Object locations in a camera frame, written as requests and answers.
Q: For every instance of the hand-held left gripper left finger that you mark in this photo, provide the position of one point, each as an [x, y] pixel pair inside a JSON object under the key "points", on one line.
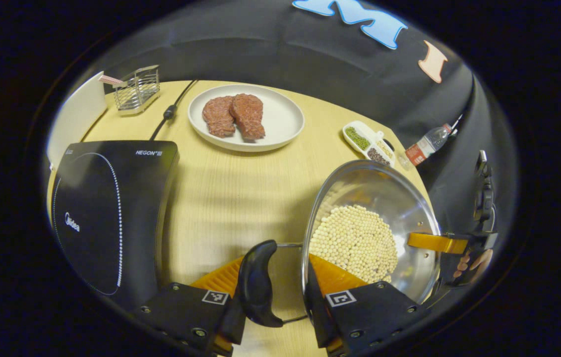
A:
{"points": [[181, 310]]}

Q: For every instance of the pink striped straw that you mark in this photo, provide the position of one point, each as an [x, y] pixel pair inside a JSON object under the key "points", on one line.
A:
{"points": [[109, 79]]}

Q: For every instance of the black induction cooktop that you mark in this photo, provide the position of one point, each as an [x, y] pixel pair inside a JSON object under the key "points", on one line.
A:
{"points": [[111, 218]]}

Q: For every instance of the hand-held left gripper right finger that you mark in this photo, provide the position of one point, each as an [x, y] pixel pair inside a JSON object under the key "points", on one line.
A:
{"points": [[364, 315]]}

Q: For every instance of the white toaster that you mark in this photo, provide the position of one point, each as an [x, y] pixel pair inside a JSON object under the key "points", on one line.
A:
{"points": [[79, 114]]}

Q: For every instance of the round white plate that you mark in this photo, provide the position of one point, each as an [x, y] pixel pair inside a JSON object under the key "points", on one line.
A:
{"points": [[282, 119]]}

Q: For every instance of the white divided bean dish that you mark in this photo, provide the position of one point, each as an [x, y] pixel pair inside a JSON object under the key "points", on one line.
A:
{"points": [[367, 144]]}

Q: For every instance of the clear plastic water bottle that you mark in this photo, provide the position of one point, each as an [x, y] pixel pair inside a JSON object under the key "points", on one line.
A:
{"points": [[426, 145]]}

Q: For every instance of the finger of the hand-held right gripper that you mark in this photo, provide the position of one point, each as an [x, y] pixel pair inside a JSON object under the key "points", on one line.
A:
{"points": [[434, 242]]}

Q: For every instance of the pile of soybeans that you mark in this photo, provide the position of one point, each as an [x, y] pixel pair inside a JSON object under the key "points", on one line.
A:
{"points": [[354, 243]]}

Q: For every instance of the stainless steel pot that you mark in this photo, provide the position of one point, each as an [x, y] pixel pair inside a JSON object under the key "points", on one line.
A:
{"points": [[384, 193]]}

